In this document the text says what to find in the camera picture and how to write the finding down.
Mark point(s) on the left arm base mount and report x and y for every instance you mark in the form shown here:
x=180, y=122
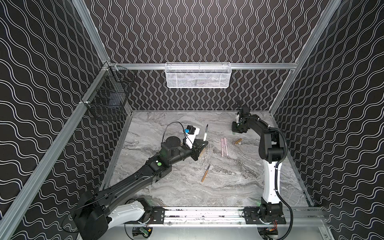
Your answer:
x=155, y=216

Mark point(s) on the green pen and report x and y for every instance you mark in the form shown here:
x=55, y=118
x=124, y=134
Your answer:
x=206, y=133

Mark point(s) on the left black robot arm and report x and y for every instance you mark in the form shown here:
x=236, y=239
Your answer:
x=93, y=214

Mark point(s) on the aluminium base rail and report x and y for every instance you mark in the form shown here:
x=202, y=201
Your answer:
x=188, y=217

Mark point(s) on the black wire basket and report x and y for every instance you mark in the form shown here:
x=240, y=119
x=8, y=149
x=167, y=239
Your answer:
x=109, y=101

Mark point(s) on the white mesh basket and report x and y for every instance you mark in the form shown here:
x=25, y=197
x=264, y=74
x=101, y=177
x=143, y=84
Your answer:
x=198, y=75

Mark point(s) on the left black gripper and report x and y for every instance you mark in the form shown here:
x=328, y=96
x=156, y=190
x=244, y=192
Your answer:
x=195, y=150

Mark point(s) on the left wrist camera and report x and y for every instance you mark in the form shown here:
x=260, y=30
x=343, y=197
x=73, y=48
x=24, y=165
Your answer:
x=190, y=135

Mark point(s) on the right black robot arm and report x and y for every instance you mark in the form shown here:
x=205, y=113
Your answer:
x=273, y=151

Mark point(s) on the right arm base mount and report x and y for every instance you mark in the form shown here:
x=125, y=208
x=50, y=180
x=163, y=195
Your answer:
x=255, y=216

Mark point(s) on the orange pen lower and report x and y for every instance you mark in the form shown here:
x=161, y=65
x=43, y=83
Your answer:
x=205, y=173

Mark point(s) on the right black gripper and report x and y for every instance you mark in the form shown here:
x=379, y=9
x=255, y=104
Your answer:
x=238, y=126

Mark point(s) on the white pink pen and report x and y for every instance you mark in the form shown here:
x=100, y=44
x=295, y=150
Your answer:
x=226, y=146

